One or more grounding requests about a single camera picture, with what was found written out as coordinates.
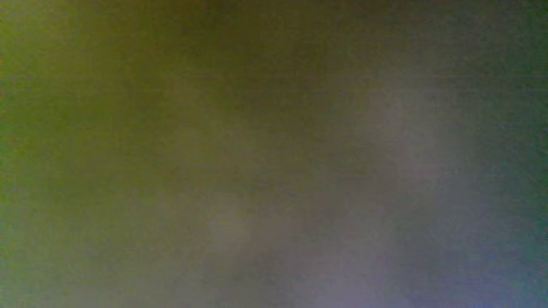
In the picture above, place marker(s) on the blue floral pillowcase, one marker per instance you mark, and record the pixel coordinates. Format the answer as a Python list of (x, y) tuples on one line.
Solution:
[(274, 154)]

